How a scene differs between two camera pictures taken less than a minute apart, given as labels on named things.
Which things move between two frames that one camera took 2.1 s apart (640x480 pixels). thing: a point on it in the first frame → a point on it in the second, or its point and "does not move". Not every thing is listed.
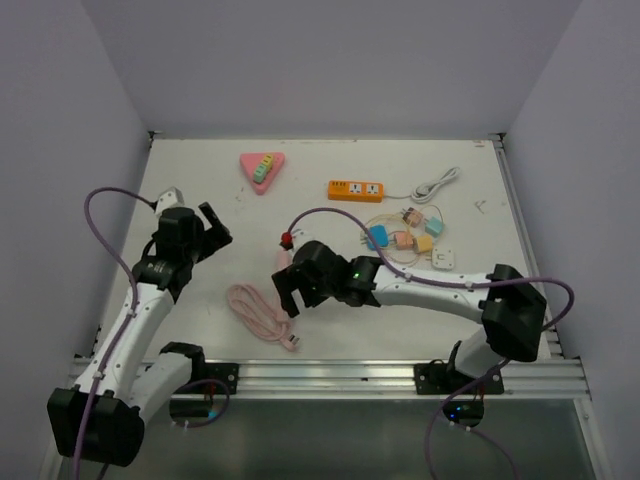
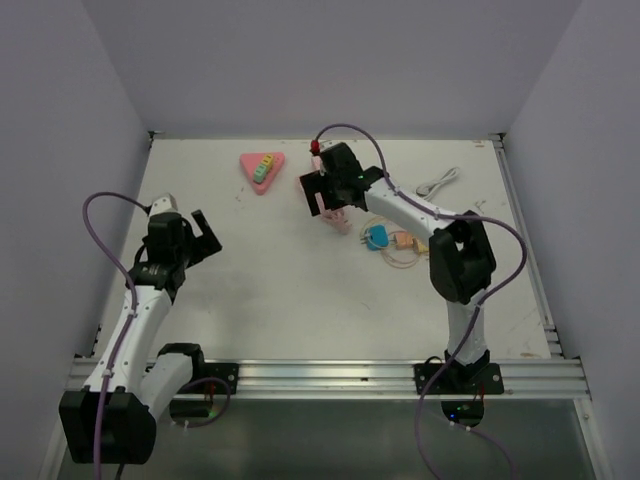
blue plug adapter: (378, 235) does not move
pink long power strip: (283, 260) → (315, 163)
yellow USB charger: (268, 161) does not move
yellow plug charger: (425, 243) does not move
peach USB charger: (404, 240) does not move
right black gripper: (289, 280) → (315, 182)
